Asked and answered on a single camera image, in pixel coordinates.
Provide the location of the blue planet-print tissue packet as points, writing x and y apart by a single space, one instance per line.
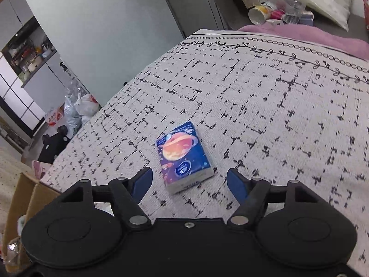
184 155

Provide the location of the pink and white pouch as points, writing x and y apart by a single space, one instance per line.
40 169

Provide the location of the black-grid sliding door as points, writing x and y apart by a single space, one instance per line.
20 101

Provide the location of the white plastic bag red print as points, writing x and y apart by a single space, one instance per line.
88 106

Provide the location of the white charger plug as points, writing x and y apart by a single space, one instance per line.
275 22

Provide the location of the red-label bottle pack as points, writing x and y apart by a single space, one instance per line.
54 117

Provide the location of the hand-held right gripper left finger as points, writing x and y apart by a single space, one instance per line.
142 183

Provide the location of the grey-blue plastic bag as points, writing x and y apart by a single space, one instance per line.
70 112

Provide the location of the white wall cabinet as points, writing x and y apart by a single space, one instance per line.
14 14

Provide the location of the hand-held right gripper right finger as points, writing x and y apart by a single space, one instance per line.
237 183

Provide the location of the grey door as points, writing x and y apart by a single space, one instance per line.
196 3

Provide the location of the beige dotted cloth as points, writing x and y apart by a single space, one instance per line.
13 161

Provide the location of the brown cardboard box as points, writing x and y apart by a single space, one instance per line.
21 205

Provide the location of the kitchen shelf with cookware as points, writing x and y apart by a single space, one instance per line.
30 54

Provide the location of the white paper cup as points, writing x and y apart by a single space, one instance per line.
258 15

